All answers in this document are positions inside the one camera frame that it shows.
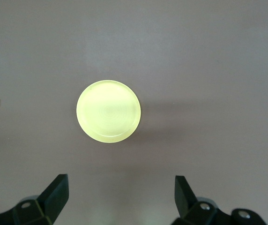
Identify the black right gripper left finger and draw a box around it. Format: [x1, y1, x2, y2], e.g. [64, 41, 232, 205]
[0, 173, 69, 225]

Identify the yellow round plate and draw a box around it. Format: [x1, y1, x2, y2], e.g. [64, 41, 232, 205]
[75, 80, 141, 143]

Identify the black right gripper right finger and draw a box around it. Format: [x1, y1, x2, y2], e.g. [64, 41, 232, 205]
[171, 175, 267, 225]

